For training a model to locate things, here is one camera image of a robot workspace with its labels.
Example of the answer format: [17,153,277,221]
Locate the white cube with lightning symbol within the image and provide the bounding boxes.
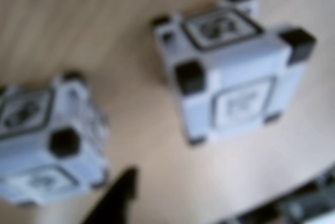
[0,71,110,206]

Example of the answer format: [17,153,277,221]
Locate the white cube with letter symbol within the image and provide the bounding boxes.
[151,0,317,146]

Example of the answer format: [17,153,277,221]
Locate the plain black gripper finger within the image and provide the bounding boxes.
[83,165,139,224]

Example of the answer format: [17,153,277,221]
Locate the dark grey blurred object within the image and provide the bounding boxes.
[217,165,335,224]

